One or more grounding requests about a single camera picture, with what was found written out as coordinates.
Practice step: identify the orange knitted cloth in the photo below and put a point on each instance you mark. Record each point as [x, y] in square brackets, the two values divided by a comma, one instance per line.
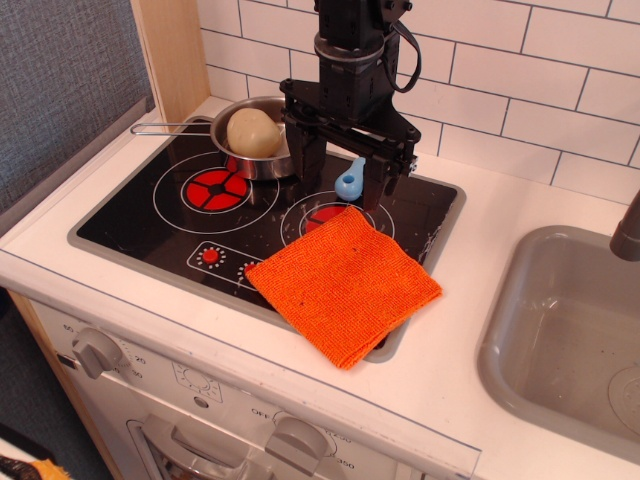
[344, 286]

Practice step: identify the oven door with handle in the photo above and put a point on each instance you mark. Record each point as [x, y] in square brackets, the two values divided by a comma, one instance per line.
[191, 449]

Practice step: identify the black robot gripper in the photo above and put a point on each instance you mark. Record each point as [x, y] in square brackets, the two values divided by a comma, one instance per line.
[351, 105]

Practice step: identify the grey plastic sink basin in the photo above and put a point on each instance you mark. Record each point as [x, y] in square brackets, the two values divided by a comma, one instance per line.
[561, 348]

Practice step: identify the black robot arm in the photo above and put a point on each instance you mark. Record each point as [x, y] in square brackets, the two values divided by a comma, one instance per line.
[362, 25]

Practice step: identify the grey timer knob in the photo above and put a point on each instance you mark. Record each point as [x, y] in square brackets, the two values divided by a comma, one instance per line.
[96, 352]

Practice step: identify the grey oven knob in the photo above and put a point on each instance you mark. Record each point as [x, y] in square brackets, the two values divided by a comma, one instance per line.
[297, 444]

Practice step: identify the black toy stove top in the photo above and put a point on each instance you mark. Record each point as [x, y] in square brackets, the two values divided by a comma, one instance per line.
[163, 216]

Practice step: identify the blue handled grey scoop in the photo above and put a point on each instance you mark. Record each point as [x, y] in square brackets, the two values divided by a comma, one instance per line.
[349, 185]

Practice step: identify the orange fuzzy object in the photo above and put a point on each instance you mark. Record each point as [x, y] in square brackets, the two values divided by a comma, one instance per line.
[35, 470]

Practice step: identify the silver pot with wire handle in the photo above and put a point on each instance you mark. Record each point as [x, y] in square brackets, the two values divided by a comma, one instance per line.
[204, 129]

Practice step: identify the beige toy potato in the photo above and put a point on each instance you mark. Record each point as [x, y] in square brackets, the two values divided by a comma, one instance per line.
[252, 133]

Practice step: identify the wooden side post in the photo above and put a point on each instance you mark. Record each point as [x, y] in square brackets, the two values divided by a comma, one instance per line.
[172, 46]

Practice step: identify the grey faucet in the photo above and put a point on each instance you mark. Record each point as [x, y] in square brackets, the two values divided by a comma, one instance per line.
[625, 242]

